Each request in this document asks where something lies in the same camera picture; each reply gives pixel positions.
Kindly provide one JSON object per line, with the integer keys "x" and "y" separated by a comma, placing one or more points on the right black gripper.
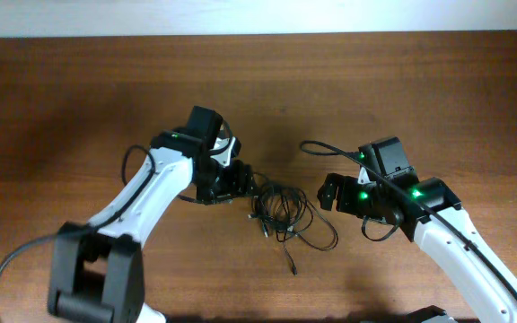
{"x": 342, "y": 194}

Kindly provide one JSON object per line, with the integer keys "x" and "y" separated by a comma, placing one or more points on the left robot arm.
{"x": 97, "y": 269}

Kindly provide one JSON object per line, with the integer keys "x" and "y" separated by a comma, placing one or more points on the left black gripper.
{"x": 233, "y": 180}

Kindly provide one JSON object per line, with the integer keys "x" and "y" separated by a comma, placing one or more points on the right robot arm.
{"x": 387, "y": 191}

